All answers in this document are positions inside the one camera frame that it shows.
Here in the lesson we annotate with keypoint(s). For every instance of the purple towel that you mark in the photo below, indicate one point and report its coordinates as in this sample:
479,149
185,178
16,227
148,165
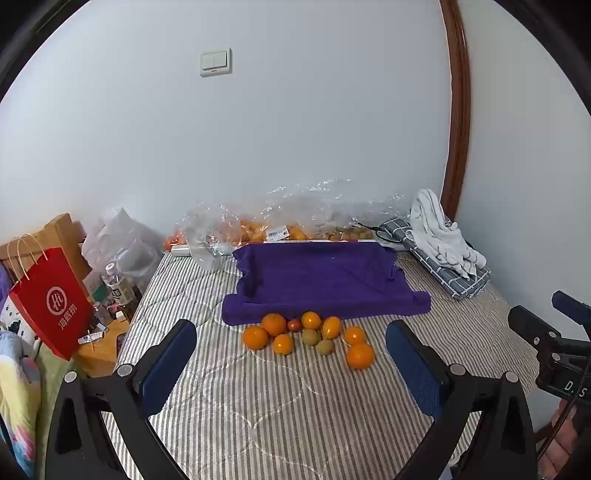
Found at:
323,281

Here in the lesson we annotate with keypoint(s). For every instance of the white light switch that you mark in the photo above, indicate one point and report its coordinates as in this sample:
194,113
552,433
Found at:
215,62

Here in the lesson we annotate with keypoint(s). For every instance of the colourful blanket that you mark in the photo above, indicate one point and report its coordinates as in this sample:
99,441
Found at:
18,406

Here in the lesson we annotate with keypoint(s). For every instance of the person's right hand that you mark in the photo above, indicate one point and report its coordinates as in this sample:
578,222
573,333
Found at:
561,447

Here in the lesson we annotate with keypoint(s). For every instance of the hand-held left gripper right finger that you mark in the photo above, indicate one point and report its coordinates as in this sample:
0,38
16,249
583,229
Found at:
415,364

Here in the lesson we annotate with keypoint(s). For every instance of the white power strip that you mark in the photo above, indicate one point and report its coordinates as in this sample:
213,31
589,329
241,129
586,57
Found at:
14,321

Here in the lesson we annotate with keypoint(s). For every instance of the green kiwi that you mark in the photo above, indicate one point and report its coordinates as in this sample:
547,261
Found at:
326,346
310,336

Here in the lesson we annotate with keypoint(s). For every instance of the white plastic wrap roll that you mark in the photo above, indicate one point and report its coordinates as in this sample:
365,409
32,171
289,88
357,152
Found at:
181,250

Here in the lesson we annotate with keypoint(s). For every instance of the small red tomato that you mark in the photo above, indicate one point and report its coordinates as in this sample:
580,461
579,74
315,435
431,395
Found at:
294,325

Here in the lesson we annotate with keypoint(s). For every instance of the grey checked cloth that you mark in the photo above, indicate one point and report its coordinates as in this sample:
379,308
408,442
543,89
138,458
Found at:
455,277

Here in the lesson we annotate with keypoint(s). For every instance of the wooden nightstand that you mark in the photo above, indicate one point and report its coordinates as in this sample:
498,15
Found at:
99,357

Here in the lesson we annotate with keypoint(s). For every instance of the brown wooden door frame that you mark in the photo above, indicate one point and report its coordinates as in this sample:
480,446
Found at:
459,115

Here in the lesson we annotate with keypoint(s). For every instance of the grey plastic bag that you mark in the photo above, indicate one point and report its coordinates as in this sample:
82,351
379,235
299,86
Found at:
120,240

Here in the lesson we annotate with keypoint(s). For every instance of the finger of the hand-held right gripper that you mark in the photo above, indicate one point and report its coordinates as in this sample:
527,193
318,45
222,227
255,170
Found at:
570,302
531,325

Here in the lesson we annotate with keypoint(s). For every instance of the clear plastic bag of oranges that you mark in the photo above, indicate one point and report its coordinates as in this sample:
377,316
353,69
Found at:
295,217

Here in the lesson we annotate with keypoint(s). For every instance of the small glass bottle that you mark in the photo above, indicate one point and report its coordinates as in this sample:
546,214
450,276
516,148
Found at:
101,314

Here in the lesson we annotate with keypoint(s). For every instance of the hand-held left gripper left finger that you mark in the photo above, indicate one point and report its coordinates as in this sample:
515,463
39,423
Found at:
168,364

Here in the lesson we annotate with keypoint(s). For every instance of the large spotted orange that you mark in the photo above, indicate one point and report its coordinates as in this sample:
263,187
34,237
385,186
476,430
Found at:
274,324

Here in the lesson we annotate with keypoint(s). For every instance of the white striped towel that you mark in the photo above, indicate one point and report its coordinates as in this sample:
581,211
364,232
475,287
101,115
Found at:
438,230

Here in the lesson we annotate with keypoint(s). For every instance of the clear water bottle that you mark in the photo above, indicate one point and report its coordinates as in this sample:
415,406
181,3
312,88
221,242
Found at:
117,286

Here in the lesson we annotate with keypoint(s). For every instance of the small white tube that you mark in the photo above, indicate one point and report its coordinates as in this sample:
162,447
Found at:
90,339

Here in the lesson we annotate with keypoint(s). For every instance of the oval orange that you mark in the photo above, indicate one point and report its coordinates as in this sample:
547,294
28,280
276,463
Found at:
331,327

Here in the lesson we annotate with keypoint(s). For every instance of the red paper bag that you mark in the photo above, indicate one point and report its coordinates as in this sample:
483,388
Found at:
51,304

